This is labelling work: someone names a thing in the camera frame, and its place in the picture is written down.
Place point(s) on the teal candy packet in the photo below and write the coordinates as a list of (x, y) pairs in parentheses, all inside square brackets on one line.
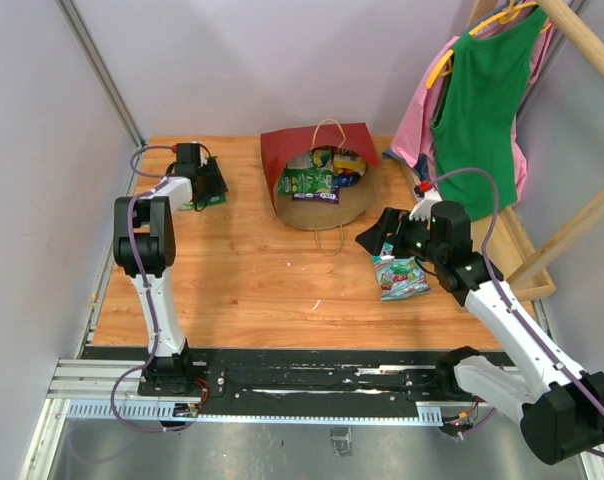
[(398, 278)]

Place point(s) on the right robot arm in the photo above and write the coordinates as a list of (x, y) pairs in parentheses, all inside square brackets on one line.
[(557, 405)]

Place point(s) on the yellow clothes hanger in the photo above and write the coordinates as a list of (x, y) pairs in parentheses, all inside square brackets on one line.
[(507, 14)]

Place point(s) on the red brown paper bag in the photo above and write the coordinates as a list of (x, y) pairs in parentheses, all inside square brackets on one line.
[(278, 147)]

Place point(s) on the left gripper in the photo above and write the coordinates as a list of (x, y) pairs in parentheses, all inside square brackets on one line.
[(217, 185)]

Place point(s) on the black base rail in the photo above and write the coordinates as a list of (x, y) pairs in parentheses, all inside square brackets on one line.
[(343, 376)]

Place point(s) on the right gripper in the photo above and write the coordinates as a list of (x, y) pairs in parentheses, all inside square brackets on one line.
[(388, 224)]

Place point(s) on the wooden clothes rack frame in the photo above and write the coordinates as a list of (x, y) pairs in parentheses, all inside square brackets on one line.
[(552, 243)]

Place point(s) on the green Fox's candy packet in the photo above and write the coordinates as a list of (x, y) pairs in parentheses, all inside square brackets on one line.
[(200, 205)]

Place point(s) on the blue grey shirt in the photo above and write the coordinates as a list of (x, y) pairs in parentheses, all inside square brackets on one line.
[(413, 175)]

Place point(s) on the white cable duct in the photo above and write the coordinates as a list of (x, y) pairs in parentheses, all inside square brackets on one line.
[(288, 411)]

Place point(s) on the green tank top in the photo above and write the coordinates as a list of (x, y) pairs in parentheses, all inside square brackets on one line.
[(473, 125)]

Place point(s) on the pink shirt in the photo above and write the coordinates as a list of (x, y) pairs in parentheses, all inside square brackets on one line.
[(414, 135)]

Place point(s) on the aluminium corner post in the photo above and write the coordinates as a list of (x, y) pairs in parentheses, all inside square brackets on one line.
[(82, 34)]

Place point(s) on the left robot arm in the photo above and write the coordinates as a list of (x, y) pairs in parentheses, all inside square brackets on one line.
[(144, 246)]

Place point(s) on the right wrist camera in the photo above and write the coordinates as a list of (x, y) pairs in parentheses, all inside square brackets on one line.
[(425, 201)]

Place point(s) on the purple snack packet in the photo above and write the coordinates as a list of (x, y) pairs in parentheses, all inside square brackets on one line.
[(330, 196)]

